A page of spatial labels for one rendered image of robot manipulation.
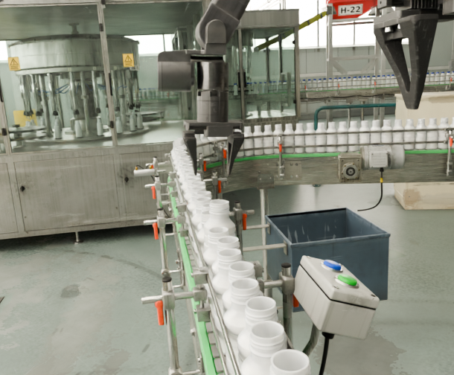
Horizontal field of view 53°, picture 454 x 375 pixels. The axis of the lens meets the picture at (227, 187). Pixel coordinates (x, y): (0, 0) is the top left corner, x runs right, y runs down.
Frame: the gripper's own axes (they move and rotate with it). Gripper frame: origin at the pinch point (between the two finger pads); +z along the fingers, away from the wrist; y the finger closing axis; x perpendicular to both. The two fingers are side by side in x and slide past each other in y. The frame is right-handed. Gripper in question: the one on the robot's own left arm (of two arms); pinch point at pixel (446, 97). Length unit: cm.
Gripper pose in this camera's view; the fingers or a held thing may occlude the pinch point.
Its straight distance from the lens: 44.6
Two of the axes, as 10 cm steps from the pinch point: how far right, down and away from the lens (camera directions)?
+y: 9.8, -0.8, 1.5
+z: 0.5, 9.7, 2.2
